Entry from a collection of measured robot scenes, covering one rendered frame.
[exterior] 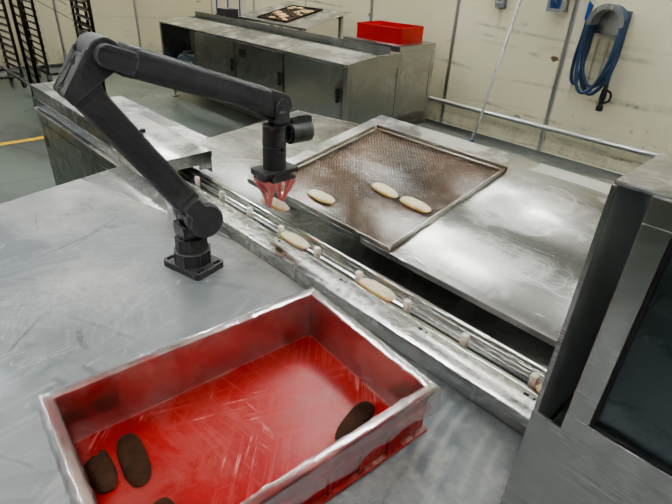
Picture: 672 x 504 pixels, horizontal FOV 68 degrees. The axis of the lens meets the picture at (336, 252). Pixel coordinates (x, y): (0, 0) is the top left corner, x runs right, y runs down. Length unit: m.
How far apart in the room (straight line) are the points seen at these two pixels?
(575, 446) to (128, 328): 0.80
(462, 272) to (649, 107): 3.63
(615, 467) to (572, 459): 0.05
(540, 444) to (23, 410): 0.77
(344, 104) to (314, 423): 3.34
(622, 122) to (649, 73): 0.39
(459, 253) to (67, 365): 0.82
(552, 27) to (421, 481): 4.37
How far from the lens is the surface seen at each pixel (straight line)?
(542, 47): 4.89
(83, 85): 0.99
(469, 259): 1.15
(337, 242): 1.32
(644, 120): 4.64
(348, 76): 3.94
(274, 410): 0.86
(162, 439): 0.85
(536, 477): 0.73
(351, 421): 0.83
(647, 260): 0.52
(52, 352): 1.06
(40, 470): 0.87
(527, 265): 1.15
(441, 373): 0.93
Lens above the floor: 1.46
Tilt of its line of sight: 30 degrees down
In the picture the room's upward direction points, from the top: 3 degrees clockwise
